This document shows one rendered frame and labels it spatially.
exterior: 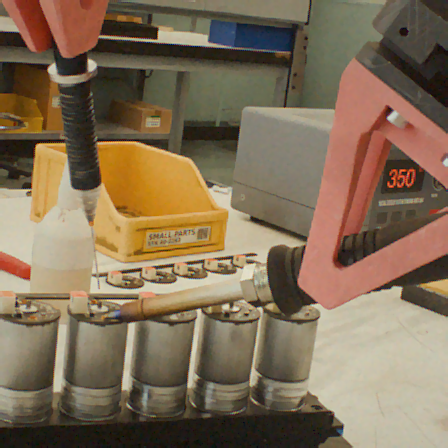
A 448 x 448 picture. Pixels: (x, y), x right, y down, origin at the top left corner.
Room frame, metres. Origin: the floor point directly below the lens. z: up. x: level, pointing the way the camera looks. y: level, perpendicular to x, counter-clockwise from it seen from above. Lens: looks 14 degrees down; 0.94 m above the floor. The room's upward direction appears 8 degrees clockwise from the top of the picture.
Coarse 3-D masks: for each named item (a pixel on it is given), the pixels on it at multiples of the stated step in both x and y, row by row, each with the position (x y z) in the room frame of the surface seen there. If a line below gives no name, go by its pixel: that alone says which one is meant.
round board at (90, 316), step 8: (88, 304) 0.36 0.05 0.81; (96, 304) 0.36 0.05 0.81; (104, 304) 0.36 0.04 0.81; (112, 304) 0.36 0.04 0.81; (120, 304) 0.36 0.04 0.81; (72, 312) 0.35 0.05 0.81; (88, 312) 0.35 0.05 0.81; (80, 320) 0.34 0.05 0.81; (88, 320) 0.34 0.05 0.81; (96, 320) 0.34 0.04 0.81; (104, 320) 0.34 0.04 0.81; (112, 320) 0.34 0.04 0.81; (120, 320) 0.35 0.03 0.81
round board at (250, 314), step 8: (224, 304) 0.38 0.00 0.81; (240, 304) 0.39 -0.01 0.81; (208, 312) 0.37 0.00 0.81; (224, 312) 0.37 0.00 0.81; (240, 312) 0.38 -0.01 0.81; (248, 312) 0.37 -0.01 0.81; (256, 312) 0.38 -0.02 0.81; (224, 320) 0.36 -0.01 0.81; (232, 320) 0.36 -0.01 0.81; (240, 320) 0.37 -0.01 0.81; (248, 320) 0.37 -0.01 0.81; (256, 320) 0.37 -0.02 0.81
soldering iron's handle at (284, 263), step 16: (400, 224) 0.30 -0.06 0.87; (416, 224) 0.30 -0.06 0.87; (352, 240) 0.31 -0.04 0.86; (368, 240) 0.30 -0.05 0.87; (384, 240) 0.30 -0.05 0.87; (272, 256) 0.32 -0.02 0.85; (288, 256) 0.31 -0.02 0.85; (352, 256) 0.30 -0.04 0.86; (272, 272) 0.31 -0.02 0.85; (288, 272) 0.31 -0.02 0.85; (416, 272) 0.30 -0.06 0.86; (432, 272) 0.29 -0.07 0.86; (272, 288) 0.31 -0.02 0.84; (288, 288) 0.31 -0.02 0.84; (384, 288) 0.30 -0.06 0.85; (288, 304) 0.31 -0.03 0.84; (304, 304) 0.31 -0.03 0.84
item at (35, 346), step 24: (24, 312) 0.34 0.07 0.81; (0, 336) 0.33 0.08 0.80; (24, 336) 0.33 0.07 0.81; (48, 336) 0.34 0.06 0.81; (0, 360) 0.33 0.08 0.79; (24, 360) 0.33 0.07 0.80; (48, 360) 0.34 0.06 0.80; (0, 384) 0.33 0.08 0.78; (24, 384) 0.33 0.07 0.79; (48, 384) 0.34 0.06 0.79; (0, 408) 0.33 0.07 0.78; (24, 408) 0.33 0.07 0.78; (48, 408) 0.34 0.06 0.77
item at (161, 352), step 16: (144, 336) 0.36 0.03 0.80; (160, 336) 0.35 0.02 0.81; (176, 336) 0.36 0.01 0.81; (192, 336) 0.36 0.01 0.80; (144, 352) 0.36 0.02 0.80; (160, 352) 0.35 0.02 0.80; (176, 352) 0.36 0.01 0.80; (144, 368) 0.36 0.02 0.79; (160, 368) 0.35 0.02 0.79; (176, 368) 0.36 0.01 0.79; (128, 384) 0.36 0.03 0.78; (144, 384) 0.35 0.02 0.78; (160, 384) 0.35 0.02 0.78; (176, 384) 0.36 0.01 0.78; (128, 400) 0.36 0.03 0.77; (144, 400) 0.35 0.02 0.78; (160, 400) 0.35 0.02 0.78; (176, 400) 0.36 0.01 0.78; (160, 416) 0.35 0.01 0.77
